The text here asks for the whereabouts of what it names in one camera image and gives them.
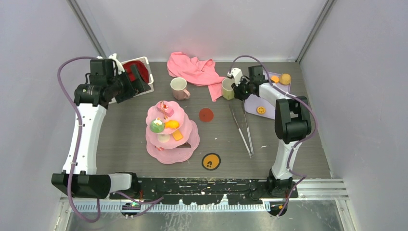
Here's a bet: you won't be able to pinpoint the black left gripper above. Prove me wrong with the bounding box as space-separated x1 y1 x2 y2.
107 64 150 103

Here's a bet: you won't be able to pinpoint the green mug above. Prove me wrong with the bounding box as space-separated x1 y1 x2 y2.
221 78 235 100

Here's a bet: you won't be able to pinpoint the pink cherry cake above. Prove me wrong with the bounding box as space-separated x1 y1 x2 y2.
156 101 174 118

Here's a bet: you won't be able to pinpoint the pink mug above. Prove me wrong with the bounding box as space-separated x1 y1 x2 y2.
170 77 191 101

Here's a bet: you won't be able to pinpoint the green frog macaron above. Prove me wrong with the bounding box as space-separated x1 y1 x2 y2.
150 117 165 133

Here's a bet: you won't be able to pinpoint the orange fish-shaped cookie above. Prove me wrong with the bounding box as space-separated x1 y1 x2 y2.
165 120 180 129

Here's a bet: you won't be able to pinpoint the white round cake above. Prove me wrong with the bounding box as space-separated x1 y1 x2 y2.
157 134 171 143

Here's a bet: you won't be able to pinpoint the pink three-tier dessert stand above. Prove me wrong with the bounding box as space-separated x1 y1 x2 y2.
145 101 200 164

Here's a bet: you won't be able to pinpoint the orange wafer bar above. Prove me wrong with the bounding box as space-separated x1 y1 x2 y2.
172 129 183 141

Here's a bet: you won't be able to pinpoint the metal serving tongs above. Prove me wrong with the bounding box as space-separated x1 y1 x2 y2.
229 102 254 158

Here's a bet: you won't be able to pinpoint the chocolate cake slice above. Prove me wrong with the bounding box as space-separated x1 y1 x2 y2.
177 142 191 148

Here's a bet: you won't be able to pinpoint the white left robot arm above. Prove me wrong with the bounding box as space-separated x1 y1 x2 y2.
51 58 151 199

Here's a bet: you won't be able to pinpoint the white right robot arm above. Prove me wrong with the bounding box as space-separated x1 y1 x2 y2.
227 65 312 198

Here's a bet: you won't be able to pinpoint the dark red towel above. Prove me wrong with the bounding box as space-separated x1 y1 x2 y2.
123 60 149 83

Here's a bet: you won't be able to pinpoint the lavender serving tray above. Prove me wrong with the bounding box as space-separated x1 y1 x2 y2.
244 72 291 119

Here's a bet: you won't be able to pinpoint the orange lotus-root cookie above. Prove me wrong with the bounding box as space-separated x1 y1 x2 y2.
256 106 266 115

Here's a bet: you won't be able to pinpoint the small orange round cookie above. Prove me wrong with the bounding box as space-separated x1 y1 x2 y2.
270 76 280 83

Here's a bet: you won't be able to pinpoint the white plastic basket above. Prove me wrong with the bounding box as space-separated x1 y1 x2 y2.
111 56 154 103

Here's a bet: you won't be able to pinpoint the golden round bun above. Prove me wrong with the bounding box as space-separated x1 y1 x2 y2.
279 73 292 85

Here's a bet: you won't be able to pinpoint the pink cloth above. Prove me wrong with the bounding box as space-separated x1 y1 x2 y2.
167 51 225 102

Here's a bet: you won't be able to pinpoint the red round coaster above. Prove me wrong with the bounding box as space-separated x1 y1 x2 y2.
199 108 214 123

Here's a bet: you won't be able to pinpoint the orange round sticker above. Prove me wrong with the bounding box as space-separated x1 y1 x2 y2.
201 153 221 171

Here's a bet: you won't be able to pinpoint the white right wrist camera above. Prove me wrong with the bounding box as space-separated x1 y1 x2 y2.
227 67 243 86

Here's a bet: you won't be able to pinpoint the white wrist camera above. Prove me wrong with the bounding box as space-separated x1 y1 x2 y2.
108 53 125 74
227 67 243 86

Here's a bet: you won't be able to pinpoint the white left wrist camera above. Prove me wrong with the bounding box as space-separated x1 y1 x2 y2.
108 53 125 74

